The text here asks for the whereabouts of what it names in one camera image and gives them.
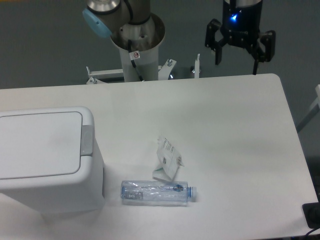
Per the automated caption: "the white frame leg right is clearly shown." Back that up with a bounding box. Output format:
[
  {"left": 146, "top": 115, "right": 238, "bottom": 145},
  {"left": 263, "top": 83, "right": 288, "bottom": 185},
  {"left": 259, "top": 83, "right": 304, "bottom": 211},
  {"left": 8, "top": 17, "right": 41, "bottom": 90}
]
[{"left": 296, "top": 84, "right": 320, "bottom": 133}]

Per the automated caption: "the black power box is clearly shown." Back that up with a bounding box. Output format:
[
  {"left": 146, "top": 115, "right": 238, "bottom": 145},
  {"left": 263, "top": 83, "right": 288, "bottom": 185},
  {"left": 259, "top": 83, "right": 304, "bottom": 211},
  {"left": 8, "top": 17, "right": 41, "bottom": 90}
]
[{"left": 302, "top": 202, "right": 320, "bottom": 229}]

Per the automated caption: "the black cable on pedestal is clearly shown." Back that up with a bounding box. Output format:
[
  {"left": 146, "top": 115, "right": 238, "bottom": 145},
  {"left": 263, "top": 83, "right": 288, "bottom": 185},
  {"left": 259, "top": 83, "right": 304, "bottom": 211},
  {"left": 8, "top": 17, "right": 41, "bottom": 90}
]
[{"left": 127, "top": 39, "right": 145, "bottom": 82}]

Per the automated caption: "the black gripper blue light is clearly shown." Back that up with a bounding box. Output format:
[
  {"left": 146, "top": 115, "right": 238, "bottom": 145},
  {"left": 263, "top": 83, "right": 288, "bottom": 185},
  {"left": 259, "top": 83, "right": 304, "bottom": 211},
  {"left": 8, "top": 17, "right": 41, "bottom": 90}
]
[{"left": 204, "top": 0, "right": 276, "bottom": 75}]

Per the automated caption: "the clear plastic water bottle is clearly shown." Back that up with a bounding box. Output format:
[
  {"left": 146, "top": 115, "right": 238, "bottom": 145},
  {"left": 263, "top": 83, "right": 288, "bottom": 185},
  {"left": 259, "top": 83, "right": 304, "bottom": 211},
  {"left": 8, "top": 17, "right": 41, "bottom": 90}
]
[{"left": 120, "top": 180, "right": 198, "bottom": 207}]

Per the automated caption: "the crumpled white paper carton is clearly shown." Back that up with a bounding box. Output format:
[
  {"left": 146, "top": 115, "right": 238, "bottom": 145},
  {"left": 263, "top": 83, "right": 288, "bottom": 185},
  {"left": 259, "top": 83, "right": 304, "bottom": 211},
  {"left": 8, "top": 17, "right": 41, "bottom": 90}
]
[{"left": 152, "top": 135, "right": 185, "bottom": 182}]

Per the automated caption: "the white metal base frame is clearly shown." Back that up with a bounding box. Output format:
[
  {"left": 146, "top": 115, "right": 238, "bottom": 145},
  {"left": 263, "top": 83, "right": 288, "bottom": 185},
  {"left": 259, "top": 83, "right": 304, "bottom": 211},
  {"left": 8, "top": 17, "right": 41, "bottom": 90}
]
[{"left": 86, "top": 53, "right": 201, "bottom": 85}]

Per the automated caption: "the white plastic trash can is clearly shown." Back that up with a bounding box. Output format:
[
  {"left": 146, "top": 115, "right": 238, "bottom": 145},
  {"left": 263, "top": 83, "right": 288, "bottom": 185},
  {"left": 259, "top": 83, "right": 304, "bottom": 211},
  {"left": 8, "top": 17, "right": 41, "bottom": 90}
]
[{"left": 0, "top": 106, "right": 105, "bottom": 214}]

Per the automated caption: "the grey trash can push button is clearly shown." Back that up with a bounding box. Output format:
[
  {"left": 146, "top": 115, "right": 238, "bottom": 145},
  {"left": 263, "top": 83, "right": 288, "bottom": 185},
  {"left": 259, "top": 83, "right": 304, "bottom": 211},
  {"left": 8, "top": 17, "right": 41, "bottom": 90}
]
[{"left": 80, "top": 125, "right": 94, "bottom": 156}]

